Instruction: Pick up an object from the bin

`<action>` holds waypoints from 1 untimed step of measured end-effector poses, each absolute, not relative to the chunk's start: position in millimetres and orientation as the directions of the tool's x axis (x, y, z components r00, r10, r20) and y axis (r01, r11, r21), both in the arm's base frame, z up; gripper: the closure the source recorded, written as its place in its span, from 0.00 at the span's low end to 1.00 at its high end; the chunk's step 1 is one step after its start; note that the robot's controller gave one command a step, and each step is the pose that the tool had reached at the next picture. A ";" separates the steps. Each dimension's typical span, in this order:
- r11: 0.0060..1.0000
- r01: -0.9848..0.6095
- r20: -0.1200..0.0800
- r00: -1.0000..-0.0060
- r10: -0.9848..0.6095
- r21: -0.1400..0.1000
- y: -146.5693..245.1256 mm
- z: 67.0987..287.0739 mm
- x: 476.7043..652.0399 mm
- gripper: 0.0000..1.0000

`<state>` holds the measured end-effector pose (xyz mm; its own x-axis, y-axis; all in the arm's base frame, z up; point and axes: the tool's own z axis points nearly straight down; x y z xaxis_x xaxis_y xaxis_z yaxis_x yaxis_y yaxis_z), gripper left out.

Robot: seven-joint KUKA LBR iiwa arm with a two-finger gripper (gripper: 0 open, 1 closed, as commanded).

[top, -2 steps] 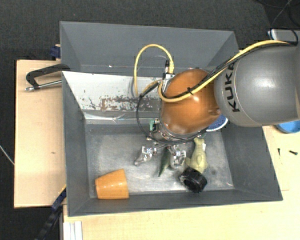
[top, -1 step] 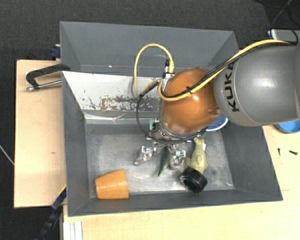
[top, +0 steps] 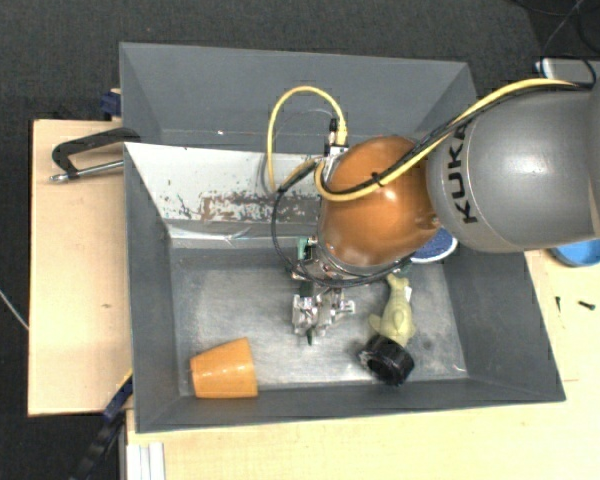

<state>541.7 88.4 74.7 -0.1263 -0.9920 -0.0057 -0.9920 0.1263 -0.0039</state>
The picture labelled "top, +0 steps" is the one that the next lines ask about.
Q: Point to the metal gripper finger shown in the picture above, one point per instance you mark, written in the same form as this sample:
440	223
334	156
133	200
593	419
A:
306	315
341	308

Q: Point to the pale green toy animal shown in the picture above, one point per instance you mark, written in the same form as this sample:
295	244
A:
399	318

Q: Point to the grey metal bin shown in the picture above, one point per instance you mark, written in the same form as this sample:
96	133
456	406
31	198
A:
240	298

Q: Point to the black cylindrical cap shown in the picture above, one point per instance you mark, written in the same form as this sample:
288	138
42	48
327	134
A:
391	362

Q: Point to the orange cup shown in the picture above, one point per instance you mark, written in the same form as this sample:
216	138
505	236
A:
226	369

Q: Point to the blue and white round disc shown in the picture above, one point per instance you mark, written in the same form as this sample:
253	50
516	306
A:
437	250

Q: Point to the pale wood flat board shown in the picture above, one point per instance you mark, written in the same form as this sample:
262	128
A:
80	278

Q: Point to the light blue round object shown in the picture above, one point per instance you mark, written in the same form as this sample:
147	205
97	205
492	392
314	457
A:
582	254

